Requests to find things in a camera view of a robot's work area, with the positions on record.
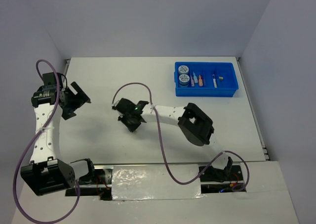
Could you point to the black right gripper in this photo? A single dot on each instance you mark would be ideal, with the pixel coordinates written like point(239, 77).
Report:
point(133, 126)

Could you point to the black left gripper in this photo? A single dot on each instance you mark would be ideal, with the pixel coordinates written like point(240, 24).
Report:
point(80, 99)

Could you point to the blue cleaning gel jar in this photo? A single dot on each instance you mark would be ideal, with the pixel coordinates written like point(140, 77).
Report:
point(184, 80)

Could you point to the pink translucent case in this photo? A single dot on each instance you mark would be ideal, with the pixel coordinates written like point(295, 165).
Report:
point(192, 82)

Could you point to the blue whiteboard marker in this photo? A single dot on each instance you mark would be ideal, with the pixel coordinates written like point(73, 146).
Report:
point(215, 80)

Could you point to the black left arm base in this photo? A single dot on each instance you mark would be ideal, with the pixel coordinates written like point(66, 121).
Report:
point(94, 180)

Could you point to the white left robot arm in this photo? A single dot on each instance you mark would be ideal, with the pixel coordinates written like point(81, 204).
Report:
point(46, 172)

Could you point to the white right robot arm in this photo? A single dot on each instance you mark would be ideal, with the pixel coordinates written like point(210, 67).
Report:
point(195, 126)

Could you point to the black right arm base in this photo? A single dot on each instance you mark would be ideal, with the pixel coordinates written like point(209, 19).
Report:
point(231, 174)

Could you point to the silver foil sheet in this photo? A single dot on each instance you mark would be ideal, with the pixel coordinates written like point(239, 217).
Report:
point(150, 182)

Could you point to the blue plastic sorting bin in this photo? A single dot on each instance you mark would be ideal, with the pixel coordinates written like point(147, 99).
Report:
point(226, 88)

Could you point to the aluminium table edge rail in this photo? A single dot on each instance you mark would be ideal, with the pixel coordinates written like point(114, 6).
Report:
point(265, 151)

